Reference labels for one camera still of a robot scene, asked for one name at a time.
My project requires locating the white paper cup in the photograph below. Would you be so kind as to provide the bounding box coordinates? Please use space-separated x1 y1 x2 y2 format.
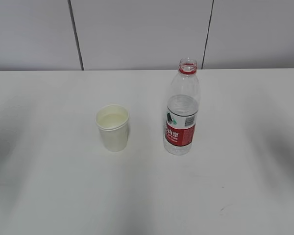
95 104 129 152

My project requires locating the clear water bottle red label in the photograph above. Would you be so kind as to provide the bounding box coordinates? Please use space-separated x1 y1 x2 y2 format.
164 58 200 156

